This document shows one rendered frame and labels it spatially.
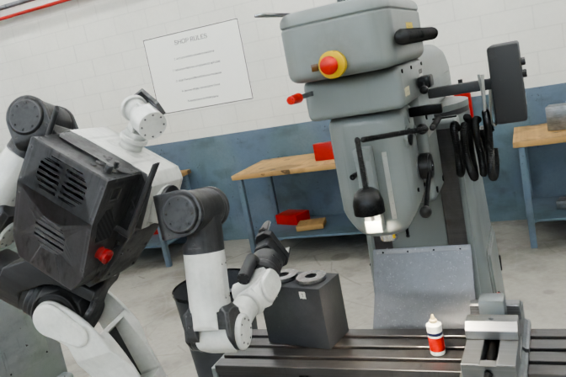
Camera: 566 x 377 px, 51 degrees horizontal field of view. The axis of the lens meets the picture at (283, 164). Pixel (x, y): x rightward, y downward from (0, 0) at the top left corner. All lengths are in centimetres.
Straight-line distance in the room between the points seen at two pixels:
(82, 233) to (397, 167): 74
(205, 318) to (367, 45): 67
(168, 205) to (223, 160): 534
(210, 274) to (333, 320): 60
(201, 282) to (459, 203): 95
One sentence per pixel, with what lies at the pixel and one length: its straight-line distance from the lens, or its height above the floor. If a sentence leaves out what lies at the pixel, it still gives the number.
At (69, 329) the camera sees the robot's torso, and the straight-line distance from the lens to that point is 148.
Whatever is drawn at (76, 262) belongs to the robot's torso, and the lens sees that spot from 131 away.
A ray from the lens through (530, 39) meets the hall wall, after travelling 569.
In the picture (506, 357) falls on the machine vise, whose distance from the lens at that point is 152.
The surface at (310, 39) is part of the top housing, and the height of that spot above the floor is 182.
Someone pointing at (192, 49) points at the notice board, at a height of 216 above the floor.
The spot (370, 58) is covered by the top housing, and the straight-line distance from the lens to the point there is 130.
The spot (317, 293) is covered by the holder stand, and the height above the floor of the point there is 114.
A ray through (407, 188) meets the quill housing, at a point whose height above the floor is 143.
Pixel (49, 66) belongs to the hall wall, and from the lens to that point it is 778.
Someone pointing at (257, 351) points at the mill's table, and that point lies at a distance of 186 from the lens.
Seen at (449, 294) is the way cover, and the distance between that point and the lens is 197.
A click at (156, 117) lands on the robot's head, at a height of 172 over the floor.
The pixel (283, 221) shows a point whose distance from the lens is 605.
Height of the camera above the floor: 177
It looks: 9 degrees down
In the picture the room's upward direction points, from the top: 11 degrees counter-clockwise
